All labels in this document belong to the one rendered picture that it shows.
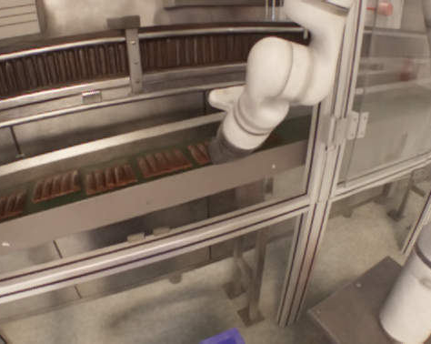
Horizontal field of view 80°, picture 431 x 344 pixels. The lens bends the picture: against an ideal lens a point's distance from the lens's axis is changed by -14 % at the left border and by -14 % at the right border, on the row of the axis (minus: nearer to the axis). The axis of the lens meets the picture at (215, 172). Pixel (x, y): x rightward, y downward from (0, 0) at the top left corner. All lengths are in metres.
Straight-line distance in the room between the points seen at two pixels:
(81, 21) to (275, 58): 0.68
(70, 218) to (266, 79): 0.45
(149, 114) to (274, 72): 0.52
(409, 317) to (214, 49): 0.65
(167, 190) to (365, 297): 0.44
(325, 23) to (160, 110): 0.57
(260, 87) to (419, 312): 0.38
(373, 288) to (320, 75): 0.42
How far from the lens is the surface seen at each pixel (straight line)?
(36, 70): 0.67
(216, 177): 0.63
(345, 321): 0.56
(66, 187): 0.63
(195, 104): 0.83
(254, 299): 1.05
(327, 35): 0.33
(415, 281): 0.47
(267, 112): 0.40
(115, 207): 0.60
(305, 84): 0.34
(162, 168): 0.63
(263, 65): 0.33
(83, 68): 0.66
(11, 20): 0.61
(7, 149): 0.83
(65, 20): 0.92
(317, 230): 0.83
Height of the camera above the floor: 1.00
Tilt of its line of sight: 30 degrees down
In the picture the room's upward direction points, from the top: 1 degrees counter-clockwise
